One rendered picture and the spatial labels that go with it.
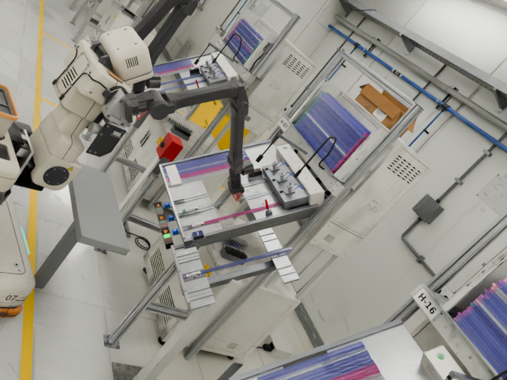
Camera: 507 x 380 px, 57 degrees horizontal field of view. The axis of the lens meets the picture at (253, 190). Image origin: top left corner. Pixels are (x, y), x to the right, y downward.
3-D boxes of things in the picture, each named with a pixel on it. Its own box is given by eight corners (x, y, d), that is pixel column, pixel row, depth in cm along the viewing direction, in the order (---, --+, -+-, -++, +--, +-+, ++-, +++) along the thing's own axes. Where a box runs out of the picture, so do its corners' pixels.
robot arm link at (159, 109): (241, 71, 203) (253, 84, 197) (238, 97, 212) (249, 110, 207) (141, 90, 184) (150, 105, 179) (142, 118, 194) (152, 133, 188)
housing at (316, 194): (309, 216, 248) (310, 194, 239) (276, 166, 285) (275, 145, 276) (324, 212, 250) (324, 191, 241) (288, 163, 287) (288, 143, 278)
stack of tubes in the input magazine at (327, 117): (332, 172, 238) (368, 131, 230) (293, 124, 276) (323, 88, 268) (346, 182, 245) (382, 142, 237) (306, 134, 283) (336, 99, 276)
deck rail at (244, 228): (185, 250, 231) (183, 241, 227) (185, 248, 232) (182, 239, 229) (318, 214, 247) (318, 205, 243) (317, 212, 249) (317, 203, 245)
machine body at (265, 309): (155, 347, 267) (221, 274, 249) (137, 262, 319) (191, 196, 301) (239, 365, 305) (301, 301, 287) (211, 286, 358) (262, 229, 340)
